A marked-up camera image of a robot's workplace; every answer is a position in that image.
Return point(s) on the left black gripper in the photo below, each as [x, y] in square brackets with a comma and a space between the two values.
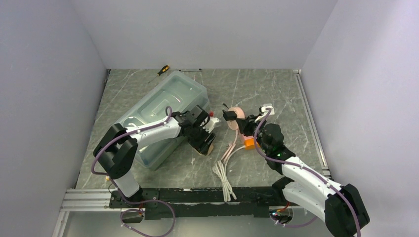
[202, 146]

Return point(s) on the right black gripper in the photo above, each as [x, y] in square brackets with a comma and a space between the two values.
[246, 125]

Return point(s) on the beige cube socket adapter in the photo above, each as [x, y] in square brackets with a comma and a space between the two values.
[207, 150]

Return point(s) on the black power adapter plug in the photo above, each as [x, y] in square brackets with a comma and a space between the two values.
[229, 115]

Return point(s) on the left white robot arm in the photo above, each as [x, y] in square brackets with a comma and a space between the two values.
[117, 149]

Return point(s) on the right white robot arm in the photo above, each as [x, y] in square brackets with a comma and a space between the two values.
[339, 206]

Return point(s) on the pink square socket adapter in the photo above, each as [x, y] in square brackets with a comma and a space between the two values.
[243, 138]

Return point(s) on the orange power strip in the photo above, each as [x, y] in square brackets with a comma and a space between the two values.
[250, 144]

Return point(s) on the clear plastic storage box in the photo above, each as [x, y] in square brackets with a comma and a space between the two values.
[176, 90]

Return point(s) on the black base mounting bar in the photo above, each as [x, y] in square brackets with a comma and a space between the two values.
[162, 203]

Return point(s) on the small orange black screwdriver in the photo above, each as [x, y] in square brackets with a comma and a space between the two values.
[160, 72]

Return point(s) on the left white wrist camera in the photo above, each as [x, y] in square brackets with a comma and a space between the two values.
[211, 123]

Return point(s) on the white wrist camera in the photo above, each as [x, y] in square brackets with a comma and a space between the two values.
[266, 110]
[211, 123]

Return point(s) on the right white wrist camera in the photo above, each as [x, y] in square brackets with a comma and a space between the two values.
[266, 110]

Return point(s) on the aluminium frame rail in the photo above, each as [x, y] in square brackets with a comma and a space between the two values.
[81, 200]

